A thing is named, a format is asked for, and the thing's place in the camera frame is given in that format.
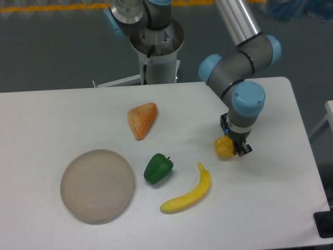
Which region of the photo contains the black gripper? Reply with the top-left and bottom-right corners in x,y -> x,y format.
220,113 -> 252,157

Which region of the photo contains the yellow toy pepper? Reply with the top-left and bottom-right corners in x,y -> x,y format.
214,135 -> 235,158

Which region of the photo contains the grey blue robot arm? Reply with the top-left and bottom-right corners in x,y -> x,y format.
104,1 -> 281,156

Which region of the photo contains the green toy pepper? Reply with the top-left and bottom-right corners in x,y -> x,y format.
144,153 -> 174,185

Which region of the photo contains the yellow toy banana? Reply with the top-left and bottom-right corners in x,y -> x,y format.
160,163 -> 211,214

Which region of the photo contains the orange toy fruit wedge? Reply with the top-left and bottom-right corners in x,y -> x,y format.
127,103 -> 158,141

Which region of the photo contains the white furniture at right edge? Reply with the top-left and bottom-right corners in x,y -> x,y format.
308,100 -> 332,143

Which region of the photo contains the black object at table edge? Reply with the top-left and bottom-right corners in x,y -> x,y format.
313,210 -> 332,239

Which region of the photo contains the blue plastic bag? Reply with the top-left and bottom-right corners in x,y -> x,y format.
265,0 -> 332,22

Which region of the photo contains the beige round plate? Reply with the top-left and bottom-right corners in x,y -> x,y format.
60,149 -> 135,224

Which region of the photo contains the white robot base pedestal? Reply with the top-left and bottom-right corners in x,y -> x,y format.
96,18 -> 185,88

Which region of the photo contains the black base cable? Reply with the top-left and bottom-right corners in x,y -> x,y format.
142,45 -> 156,85

